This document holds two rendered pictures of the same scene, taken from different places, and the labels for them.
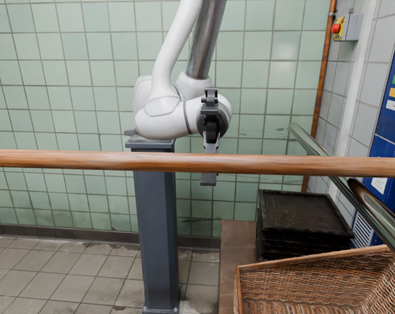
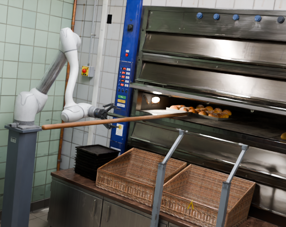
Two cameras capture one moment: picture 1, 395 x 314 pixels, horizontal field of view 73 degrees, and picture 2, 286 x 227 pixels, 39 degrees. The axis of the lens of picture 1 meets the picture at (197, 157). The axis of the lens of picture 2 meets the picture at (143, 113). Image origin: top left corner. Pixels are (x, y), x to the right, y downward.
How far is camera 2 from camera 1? 2.73 m
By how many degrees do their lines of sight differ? 60
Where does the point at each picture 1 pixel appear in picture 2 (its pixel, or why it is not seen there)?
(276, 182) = (45, 155)
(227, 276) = (84, 183)
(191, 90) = (43, 100)
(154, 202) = (29, 165)
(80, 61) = not seen: outside the picture
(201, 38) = (54, 76)
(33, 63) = not seen: outside the picture
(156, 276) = (22, 219)
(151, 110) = (73, 110)
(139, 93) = (28, 102)
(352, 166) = (144, 117)
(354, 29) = (91, 72)
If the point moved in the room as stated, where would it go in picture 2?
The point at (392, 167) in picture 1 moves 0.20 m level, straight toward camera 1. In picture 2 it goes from (148, 117) to (158, 122)
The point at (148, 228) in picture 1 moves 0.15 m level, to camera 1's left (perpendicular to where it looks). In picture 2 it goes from (23, 183) to (8, 188)
